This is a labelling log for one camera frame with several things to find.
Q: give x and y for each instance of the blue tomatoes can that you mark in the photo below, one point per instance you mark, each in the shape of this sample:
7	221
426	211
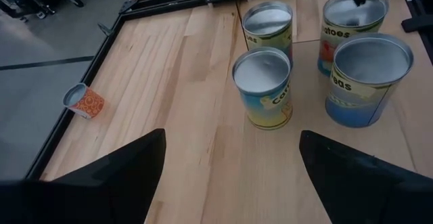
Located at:
341	34

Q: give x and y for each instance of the black aluminium table frame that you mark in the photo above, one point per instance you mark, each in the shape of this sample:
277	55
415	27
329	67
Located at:
169	0

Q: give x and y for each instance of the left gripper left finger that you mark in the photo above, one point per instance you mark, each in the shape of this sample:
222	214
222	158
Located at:
101	190

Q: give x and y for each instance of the yellow blue carrots can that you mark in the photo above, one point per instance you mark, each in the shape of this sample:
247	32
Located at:
264	92

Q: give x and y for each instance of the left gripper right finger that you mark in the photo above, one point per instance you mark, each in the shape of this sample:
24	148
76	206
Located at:
372	190

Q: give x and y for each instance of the orange patterned can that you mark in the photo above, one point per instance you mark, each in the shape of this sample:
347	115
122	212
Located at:
86	104

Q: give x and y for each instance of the black wheeled stand base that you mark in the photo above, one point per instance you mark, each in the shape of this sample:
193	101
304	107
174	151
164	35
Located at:
78	3

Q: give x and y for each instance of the yellow green label can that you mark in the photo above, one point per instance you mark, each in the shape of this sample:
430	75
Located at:
267	21

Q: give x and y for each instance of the blue peas can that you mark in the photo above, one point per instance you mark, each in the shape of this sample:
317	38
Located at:
368	65

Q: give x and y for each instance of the small black frame clamp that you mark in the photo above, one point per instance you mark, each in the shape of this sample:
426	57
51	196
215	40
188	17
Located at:
105	29

